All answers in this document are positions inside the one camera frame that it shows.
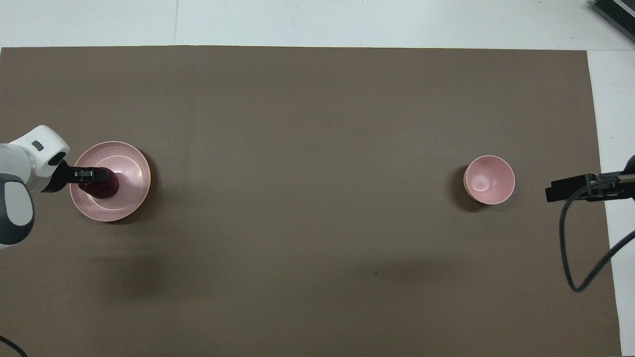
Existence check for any pink plate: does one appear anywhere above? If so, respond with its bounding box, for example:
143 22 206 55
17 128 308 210
69 141 151 222

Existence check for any dark red apple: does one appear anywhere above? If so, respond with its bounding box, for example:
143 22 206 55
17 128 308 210
78 170 120 200

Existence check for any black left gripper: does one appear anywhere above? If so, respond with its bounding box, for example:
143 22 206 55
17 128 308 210
49 160 110 193

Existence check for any brown table mat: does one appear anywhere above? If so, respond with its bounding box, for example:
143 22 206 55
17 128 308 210
0 46 622 357

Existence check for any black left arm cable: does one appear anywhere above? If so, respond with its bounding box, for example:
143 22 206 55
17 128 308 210
0 336 28 357

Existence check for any pink bowl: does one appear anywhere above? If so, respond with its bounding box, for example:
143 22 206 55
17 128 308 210
463 155 515 205

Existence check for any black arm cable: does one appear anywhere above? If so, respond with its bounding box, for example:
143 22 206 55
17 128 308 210
559 178 635 293
0 336 28 357

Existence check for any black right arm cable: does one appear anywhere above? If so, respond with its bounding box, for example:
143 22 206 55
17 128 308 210
559 178 635 293

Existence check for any black ribbed device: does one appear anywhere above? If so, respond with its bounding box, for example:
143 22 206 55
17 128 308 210
590 0 635 43

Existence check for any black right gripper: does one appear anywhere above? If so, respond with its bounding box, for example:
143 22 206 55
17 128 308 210
546 155 635 203

